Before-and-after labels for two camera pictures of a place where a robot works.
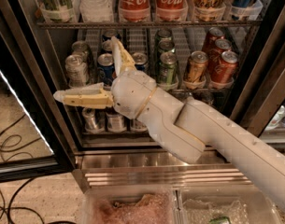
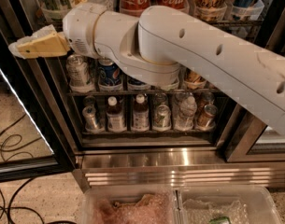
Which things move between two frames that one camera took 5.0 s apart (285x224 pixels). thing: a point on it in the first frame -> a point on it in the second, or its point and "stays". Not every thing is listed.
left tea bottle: x=116 y=122 stays
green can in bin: x=218 y=220 stays
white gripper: x=132 y=92 -> x=79 y=28
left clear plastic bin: x=130 y=204 stays
